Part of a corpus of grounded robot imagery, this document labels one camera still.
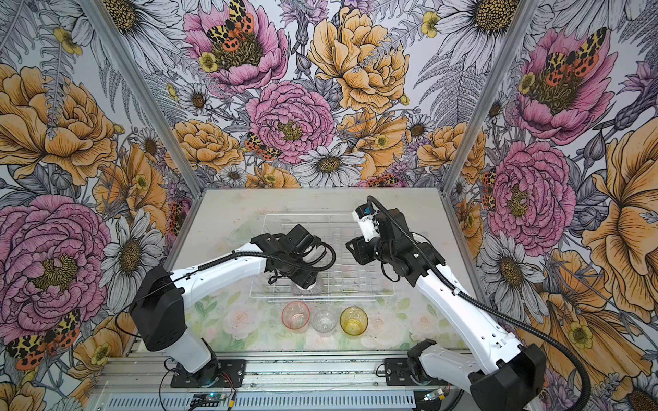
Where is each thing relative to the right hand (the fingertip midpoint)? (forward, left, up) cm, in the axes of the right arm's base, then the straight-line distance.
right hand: (354, 251), depth 75 cm
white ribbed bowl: (-4, +13, -17) cm, 21 cm away
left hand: (-2, +17, -13) cm, 21 cm away
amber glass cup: (-12, 0, -22) cm, 25 cm away
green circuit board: (-32, +42, -24) cm, 58 cm away
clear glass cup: (-12, +9, -22) cm, 27 cm away
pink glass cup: (-10, +19, -23) cm, 31 cm away
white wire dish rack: (+3, +2, -23) cm, 23 cm away
